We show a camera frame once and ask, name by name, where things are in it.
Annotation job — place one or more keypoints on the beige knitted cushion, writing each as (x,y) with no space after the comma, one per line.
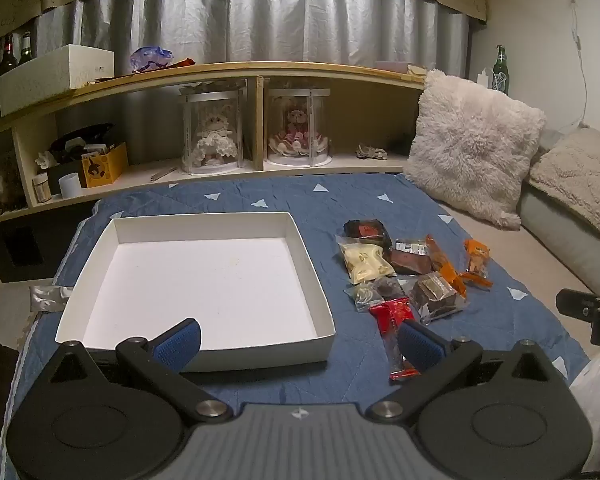
(580,175)

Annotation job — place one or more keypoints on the black hat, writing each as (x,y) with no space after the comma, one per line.
(80,140)

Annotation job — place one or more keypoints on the white cup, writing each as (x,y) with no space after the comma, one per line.
(70,185)

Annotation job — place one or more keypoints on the yellow cardboard box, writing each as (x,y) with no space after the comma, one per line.
(105,165)

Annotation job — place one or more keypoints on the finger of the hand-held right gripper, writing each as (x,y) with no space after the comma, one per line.
(575,304)

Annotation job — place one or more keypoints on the beige bed sheet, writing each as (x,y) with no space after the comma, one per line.
(525,265)

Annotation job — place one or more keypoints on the blue quilted blanket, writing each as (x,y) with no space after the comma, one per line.
(280,200)

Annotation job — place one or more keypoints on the crumpled white tissue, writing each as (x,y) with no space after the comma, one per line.
(44,160)

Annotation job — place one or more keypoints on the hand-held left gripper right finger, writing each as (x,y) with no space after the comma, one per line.
(420,349)

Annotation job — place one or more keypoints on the cased doll in white dress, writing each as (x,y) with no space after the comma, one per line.
(212,135)

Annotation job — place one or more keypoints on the small grey figurine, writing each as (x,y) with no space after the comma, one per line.
(374,151)

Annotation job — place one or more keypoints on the red snack bar packet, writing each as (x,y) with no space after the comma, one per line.
(396,330)

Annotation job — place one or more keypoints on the white shallow cardboard box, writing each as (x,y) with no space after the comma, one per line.
(200,290)

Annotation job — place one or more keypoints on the wooden shelf unit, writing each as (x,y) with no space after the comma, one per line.
(330,72)

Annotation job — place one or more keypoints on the dark hexagonal snack packet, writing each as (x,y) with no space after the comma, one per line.
(364,230)

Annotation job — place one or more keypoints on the grey cushion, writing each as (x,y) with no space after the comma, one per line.
(560,232)

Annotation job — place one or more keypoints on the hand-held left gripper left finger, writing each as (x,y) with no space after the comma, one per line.
(179,346)

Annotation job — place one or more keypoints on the wooden stick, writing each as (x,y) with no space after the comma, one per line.
(163,174)

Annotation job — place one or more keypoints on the small glass jar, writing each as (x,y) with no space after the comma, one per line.
(41,188)

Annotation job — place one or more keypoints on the orange bear snack packet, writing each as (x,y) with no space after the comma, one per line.
(477,260)

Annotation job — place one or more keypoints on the pink flat box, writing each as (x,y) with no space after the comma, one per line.
(392,66)

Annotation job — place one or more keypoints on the blue plastic bag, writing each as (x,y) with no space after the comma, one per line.
(151,58)

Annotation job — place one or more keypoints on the clear packet with dark snack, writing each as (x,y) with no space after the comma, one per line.
(380,291)

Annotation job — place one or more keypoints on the silver packet with brown cake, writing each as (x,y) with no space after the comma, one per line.
(436,296)

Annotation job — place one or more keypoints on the silver curtain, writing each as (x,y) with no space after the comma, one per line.
(280,15)

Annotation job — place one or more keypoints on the green glass bottle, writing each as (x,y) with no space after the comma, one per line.
(501,71)

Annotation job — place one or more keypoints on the white fluffy pillow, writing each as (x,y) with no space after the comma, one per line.
(472,145)

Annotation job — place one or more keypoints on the white storage box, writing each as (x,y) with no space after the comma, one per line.
(55,77)

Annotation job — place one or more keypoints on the cased doll in pink dress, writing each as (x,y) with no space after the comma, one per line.
(298,129)

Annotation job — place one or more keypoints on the cream pastry packet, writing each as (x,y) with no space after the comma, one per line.
(365,262)

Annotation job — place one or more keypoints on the orange stick snack packet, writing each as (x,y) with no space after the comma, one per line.
(444,267)

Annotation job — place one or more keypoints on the dark glass bottle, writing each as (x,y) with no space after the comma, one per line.
(7,59)

